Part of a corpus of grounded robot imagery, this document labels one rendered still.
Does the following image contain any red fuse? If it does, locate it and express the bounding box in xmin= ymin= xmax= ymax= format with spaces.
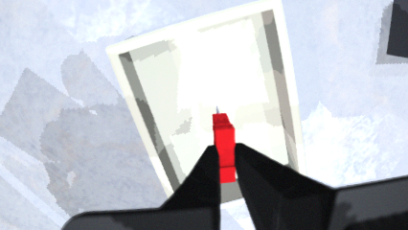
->
xmin=213 ymin=105 xmax=236 ymax=183

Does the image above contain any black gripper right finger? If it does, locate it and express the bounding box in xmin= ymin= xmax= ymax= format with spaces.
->
xmin=234 ymin=142 xmax=408 ymax=230

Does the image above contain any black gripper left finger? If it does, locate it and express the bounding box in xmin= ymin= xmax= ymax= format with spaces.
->
xmin=61 ymin=145 xmax=221 ymax=230

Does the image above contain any dark grey fuse block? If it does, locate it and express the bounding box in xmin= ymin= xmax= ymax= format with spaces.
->
xmin=386 ymin=0 xmax=408 ymax=58

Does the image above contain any white shallow tray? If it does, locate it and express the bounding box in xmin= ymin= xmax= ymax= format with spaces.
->
xmin=106 ymin=0 xmax=307 ymax=198

